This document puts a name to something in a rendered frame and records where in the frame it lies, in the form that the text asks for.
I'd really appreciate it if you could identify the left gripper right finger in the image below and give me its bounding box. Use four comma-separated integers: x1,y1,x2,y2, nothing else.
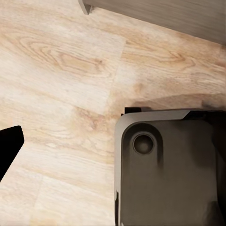
211,125,226,163

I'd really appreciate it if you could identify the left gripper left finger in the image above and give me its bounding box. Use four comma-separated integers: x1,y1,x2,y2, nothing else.
0,125,24,181

